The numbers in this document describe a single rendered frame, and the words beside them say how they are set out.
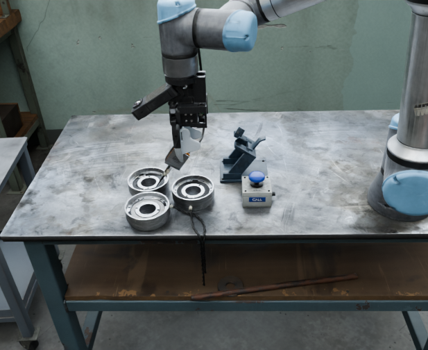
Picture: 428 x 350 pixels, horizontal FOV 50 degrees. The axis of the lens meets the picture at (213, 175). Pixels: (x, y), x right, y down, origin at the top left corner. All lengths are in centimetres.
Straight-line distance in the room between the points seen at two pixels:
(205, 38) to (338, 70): 194
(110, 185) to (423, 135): 76
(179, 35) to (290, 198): 49
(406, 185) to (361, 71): 194
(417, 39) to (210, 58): 194
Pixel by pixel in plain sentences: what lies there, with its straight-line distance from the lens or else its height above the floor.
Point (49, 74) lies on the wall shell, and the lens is 291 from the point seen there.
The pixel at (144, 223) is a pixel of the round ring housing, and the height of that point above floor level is 83.
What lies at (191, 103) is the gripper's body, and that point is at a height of 107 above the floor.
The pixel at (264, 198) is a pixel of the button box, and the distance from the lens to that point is 110.
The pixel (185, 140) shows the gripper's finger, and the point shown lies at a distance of 103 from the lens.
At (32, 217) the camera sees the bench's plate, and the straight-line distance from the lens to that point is 120.
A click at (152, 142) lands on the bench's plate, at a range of 140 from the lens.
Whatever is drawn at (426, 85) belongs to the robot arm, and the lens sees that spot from 85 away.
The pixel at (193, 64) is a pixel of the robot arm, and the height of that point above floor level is 116.
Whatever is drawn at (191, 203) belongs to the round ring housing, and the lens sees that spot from 108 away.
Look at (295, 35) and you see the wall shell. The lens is 266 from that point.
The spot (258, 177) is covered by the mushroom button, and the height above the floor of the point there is 87.
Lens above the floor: 150
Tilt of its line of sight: 35 degrees down
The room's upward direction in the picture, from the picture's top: 2 degrees counter-clockwise
